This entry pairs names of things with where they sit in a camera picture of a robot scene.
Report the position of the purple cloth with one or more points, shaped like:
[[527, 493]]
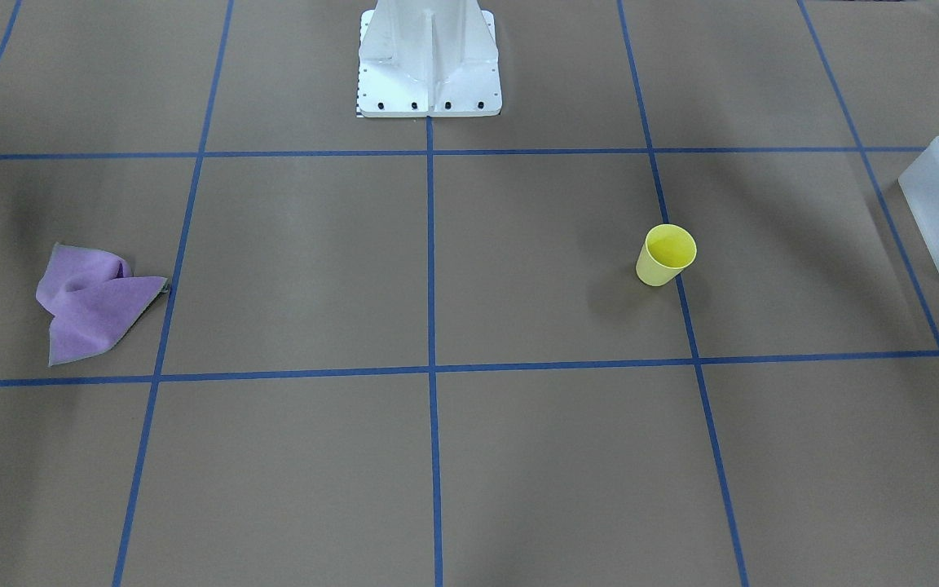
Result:
[[94, 299]]

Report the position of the yellow plastic cup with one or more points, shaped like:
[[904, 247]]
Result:
[[665, 253]]

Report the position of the white pedestal column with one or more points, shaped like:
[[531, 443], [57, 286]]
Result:
[[428, 59]]

